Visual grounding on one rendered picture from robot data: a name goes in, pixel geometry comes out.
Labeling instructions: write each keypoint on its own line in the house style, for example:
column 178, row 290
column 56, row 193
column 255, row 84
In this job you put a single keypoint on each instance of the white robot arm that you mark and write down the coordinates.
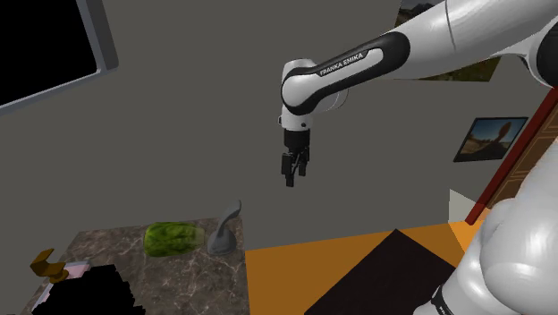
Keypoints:
column 436, row 39

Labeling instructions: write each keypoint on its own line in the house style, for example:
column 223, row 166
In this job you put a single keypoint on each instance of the brown door with red frame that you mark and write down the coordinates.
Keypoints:
column 519, row 166

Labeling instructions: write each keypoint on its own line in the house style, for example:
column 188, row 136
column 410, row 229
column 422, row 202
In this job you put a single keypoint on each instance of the grey framed window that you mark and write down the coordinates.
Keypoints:
column 39, row 39

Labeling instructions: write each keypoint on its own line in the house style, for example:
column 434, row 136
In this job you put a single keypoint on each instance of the green lettuce head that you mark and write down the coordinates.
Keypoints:
column 172, row 239

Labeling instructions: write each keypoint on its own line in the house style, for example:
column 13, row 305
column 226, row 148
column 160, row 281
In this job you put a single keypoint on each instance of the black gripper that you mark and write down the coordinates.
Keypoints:
column 297, row 139

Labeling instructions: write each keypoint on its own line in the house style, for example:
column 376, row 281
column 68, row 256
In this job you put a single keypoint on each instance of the grey curved faucet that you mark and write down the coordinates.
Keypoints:
column 221, row 242

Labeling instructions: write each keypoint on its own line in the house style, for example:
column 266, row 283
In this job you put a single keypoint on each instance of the small black framed wall picture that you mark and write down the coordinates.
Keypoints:
column 488, row 139

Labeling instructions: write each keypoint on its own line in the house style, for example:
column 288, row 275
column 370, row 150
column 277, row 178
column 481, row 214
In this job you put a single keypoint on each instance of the pink sink basin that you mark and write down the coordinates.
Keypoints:
column 76, row 267

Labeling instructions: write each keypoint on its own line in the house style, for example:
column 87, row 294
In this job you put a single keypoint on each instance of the black blocky object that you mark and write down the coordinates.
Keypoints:
column 91, row 294

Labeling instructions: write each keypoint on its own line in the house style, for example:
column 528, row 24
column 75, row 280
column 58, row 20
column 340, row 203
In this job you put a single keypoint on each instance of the dark robot stand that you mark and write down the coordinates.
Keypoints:
column 383, row 275

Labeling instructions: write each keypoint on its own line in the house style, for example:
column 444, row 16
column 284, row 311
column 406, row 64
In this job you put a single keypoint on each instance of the brass tap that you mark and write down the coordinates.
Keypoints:
column 45, row 264

